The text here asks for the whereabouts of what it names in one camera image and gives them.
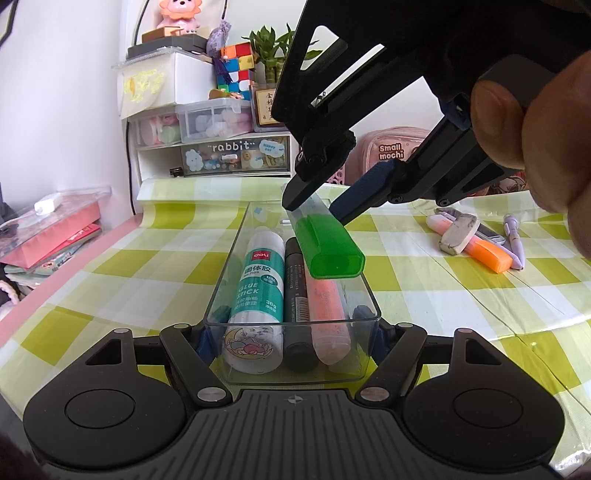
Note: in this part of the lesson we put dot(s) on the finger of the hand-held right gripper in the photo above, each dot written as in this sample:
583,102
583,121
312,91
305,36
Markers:
369,194
323,147

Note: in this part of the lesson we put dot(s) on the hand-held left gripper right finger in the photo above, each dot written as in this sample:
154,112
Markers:
401,350

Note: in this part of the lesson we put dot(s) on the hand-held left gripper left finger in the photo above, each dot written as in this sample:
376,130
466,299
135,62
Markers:
182,347

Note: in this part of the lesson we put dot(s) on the clear plastic tray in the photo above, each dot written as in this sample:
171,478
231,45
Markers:
344,370

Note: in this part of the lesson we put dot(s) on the green highlighter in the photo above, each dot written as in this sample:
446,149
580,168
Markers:
330,249

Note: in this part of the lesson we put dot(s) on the pink highlighter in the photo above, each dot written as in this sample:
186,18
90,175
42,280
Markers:
328,314

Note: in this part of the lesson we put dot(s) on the white green glue stick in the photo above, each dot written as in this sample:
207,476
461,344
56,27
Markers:
258,286

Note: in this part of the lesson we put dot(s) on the white eraser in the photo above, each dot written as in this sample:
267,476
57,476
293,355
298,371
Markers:
459,233

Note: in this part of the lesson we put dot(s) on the black marker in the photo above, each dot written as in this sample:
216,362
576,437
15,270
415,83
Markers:
295,300

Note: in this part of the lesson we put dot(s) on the orange highlighter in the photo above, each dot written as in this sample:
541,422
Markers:
489,254

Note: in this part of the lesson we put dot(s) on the purple mechanical pencil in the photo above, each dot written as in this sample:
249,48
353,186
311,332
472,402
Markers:
515,240

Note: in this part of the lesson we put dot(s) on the person's right hand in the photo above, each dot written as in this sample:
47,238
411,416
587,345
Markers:
563,138

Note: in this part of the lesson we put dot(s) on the pink pen holder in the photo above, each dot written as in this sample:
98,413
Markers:
339,177

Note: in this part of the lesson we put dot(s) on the pink pencil case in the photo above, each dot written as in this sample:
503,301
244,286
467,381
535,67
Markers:
383,147

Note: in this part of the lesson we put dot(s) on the green checked tablecloth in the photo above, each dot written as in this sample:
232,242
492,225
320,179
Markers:
138,277

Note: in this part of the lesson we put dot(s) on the small brown figurine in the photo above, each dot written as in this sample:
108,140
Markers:
226,94

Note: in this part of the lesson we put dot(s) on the clear small drawer box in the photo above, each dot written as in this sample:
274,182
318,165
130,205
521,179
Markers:
212,122

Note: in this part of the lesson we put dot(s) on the lucky bamboo in glass vase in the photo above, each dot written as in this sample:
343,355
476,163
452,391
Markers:
268,46

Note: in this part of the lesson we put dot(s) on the colourful cube puzzle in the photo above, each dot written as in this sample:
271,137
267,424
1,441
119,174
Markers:
235,69

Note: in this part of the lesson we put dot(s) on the colourful cartoon book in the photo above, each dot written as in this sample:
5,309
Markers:
69,256

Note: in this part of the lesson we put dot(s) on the white storage box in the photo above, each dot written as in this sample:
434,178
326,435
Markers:
194,78

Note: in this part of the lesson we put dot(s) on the black binder clip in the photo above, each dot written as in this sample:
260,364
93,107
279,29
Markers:
176,171

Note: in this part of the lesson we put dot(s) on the purple sachet with tassel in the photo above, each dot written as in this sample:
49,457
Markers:
217,39

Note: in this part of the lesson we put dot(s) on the clear box with pastel items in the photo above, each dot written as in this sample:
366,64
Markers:
157,131

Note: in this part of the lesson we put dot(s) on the white drawer organiser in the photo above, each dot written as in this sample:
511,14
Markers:
152,161

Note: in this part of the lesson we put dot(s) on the grey case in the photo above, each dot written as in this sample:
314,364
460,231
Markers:
161,48

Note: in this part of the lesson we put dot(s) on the white charger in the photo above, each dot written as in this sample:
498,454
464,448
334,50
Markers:
48,204

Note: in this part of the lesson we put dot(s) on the small wooden box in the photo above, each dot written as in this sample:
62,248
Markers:
161,34

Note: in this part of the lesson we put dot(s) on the pink lion toy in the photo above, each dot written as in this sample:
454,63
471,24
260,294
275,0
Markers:
178,11

